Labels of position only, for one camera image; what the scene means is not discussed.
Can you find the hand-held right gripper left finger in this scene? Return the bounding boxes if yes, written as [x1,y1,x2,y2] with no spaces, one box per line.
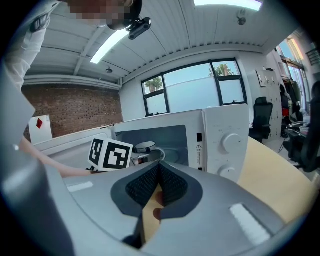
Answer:
[61,161,161,256]

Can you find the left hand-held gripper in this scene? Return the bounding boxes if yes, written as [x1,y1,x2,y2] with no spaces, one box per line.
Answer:
[85,137,134,174]

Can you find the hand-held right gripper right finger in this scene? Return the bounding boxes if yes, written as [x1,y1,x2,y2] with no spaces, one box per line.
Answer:
[141,161,288,256]

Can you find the white mug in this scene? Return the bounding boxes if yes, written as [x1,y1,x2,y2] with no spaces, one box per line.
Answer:
[134,140,167,162]

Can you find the white microwave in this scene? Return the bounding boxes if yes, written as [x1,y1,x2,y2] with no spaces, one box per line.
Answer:
[33,103,250,184]

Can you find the person's left forearm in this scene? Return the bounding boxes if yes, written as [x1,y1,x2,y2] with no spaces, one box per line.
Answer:
[19,136,101,179]

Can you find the person's right hand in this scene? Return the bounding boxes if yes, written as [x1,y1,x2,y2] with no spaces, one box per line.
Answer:
[152,189,166,222]

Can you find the white board with red diamond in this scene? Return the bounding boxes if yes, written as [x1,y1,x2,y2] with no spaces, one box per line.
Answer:
[28,114,54,145]

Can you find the black office chair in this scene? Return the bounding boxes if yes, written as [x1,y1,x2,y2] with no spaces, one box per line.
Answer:
[249,96,274,144]
[286,81,320,174]

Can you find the black framed window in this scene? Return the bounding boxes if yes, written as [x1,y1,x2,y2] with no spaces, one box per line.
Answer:
[140,58,249,118]

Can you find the rectangular ceiling light panel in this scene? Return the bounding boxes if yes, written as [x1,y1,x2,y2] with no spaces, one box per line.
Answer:
[90,29,131,64]
[193,0,264,12]

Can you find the person's white shirt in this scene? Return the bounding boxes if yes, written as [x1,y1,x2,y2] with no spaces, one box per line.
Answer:
[4,0,61,89]

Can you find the rack of hanging clothes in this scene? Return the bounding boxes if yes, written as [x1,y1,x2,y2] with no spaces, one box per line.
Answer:
[278,76,305,127]

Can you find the person's head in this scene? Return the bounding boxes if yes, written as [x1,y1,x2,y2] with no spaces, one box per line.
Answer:
[66,0,144,31]

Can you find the black head-mounted camera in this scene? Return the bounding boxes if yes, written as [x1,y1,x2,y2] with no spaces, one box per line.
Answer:
[125,16,153,41]

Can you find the grey harness strap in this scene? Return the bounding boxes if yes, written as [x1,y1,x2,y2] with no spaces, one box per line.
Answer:
[29,12,51,34]

